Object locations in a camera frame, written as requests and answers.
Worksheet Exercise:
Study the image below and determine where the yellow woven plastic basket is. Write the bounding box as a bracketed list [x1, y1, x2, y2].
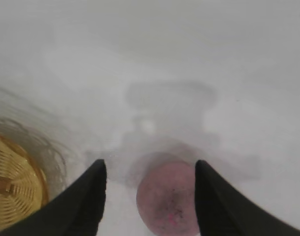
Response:
[0, 129, 50, 234]

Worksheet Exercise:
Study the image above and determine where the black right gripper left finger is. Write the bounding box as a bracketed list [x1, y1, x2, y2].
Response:
[0, 159, 108, 236]

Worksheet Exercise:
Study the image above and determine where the pink peach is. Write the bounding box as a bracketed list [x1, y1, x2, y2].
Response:
[136, 159, 201, 236]

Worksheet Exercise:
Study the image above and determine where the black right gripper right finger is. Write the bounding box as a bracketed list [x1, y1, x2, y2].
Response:
[195, 159, 300, 236]

